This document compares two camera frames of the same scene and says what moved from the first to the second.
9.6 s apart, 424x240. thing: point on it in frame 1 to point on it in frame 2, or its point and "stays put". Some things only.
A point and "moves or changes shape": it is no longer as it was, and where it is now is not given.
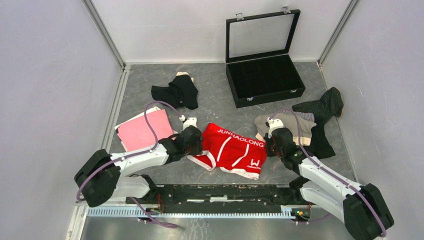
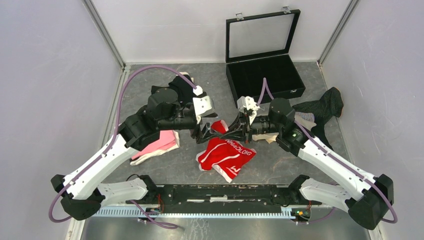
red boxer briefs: [234, 153] moves or changes shape
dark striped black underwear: [328, 107] stays put
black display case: [259, 66] stays put
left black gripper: [198, 150] to [200, 136]
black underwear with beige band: [181, 91] stays put
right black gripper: [268, 140] to [240, 125]
